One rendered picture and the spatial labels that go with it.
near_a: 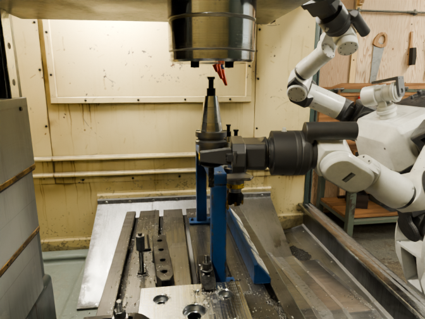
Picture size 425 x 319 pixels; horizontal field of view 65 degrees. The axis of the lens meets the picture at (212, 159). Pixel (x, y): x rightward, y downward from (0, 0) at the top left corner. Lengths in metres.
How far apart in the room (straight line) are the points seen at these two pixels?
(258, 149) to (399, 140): 0.62
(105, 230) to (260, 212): 0.75
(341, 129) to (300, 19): 1.19
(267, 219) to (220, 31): 1.26
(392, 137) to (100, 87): 1.22
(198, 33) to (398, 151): 0.78
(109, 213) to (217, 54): 1.28
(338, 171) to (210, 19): 0.35
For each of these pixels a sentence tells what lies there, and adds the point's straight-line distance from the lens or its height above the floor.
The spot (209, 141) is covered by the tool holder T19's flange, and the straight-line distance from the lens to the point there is 0.64.
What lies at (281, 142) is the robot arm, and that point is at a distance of 0.64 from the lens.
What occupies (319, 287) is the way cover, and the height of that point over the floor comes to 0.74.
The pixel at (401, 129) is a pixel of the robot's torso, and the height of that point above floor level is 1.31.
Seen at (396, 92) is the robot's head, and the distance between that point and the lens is 1.21.
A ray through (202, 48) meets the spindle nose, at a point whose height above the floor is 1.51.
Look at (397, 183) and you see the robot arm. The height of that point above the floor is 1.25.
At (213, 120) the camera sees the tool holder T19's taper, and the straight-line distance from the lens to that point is 0.64.
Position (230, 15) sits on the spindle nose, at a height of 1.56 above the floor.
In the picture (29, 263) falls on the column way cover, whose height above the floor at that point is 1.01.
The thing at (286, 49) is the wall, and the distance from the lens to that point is 1.76.
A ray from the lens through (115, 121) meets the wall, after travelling 1.68.
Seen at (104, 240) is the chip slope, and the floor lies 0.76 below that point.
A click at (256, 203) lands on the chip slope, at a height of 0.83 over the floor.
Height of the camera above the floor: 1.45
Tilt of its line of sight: 13 degrees down
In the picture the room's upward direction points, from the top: straight up
